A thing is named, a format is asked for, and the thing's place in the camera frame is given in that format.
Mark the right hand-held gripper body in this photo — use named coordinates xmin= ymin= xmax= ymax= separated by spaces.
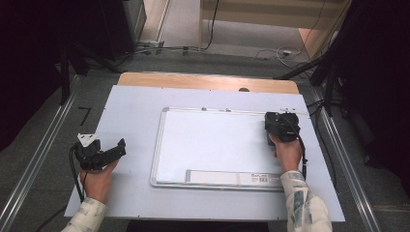
xmin=264 ymin=107 xmax=302 ymax=143

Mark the silver-framed whiteboard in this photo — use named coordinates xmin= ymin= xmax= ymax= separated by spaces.
xmin=149 ymin=106 xmax=308 ymax=191

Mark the white coiled cable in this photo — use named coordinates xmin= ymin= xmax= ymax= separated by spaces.
xmin=255 ymin=45 xmax=304 ymax=63

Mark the black metal stand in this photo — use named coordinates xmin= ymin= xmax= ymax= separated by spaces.
xmin=323 ymin=62 xmax=338 ymax=118

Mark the dark curtain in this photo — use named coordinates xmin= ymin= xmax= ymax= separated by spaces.
xmin=335 ymin=0 xmax=410 ymax=194
xmin=0 ymin=0 xmax=136 ymax=153

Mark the right hand-held gripper cable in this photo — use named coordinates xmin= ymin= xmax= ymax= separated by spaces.
xmin=297 ymin=134 xmax=309 ymax=181

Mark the grey power strip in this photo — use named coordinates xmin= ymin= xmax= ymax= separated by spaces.
xmin=137 ymin=40 xmax=165 ymax=50

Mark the left hand-held gripper cable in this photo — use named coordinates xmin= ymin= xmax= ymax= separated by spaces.
xmin=69 ymin=144 xmax=87 ymax=203

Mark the person's right hand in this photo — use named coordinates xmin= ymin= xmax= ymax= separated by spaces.
xmin=268 ymin=132 xmax=305 ymax=174

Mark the white paper label strip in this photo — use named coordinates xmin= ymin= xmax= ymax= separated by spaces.
xmin=185 ymin=169 xmax=284 ymax=188

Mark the person's left hand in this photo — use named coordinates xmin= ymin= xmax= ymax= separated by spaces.
xmin=78 ymin=159 xmax=120 ymax=205

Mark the black hanging cable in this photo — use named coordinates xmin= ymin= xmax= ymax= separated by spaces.
xmin=197 ymin=0 xmax=220 ymax=51

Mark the wooden table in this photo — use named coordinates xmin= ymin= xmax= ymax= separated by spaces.
xmin=117 ymin=72 xmax=301 ymax=96

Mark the white table cover board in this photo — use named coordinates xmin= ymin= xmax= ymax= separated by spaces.
xmin=64 ymin=84 xmax=346 ymax=223

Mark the aluminium floor rail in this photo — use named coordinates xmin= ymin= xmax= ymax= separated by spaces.
xmin=312 ymin=88 xmax=384 ymax=232
xmin=0 ymin=74 xmax=80 ymax=232

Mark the hand-held gripper cable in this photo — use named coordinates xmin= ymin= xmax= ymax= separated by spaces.
xmin=69 ymin=144 xmax=87 ymax=203
xmin=297 ymin=134 xmax=309 ymax=181

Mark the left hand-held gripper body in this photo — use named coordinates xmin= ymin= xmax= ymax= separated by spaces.
xmin=72 ymin=132 xmax=108 ymax=172

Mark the light wooden cabinet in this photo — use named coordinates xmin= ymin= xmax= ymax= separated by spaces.
xmin=198 ymin=0 xmax=353 ymax=31

